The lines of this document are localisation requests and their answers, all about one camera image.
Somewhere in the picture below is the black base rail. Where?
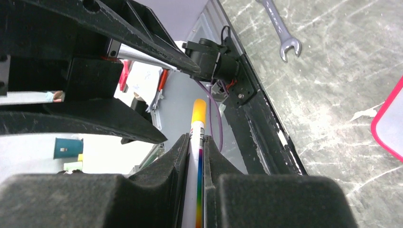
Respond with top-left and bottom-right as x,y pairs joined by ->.
224,38 -> 307,175

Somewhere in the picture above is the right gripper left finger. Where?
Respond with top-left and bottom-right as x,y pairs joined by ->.
0,134 -> 190,228

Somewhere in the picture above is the white marker pen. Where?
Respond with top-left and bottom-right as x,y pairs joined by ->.
181,121 -> 206,228

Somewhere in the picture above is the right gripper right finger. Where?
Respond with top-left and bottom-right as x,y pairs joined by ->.
203,136 -> 357,228

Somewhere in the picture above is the pink framed whiteboard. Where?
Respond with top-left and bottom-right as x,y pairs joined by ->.
371,78 -> 403,161

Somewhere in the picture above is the yellow marker cap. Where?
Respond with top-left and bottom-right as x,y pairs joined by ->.
191,99 -> 207,125

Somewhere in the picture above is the silver open-end wrench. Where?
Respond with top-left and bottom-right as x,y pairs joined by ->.
256,0 -> 302,63

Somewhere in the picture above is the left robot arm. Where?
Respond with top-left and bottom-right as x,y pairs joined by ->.
0,0 -> 247,143

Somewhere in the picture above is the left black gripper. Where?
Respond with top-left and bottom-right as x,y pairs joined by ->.
0,0 -> 201,144

